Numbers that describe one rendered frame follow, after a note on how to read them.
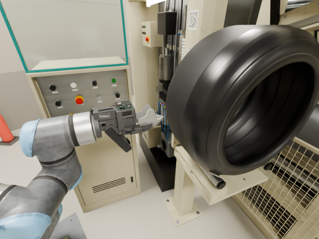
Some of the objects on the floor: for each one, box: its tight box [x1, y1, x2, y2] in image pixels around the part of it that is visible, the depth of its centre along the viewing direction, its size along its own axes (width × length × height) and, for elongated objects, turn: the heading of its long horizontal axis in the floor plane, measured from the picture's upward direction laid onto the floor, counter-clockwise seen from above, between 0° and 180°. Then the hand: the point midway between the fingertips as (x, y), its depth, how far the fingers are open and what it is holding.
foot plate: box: [164, 196, 202, 227], centre depth 152 cm, size 27×27×2 cm
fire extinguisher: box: [0, 114, 19, 146], centre depth 224 cm, size 24×24×56 cm
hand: (159, 119), depth 54 cm, fingers closed
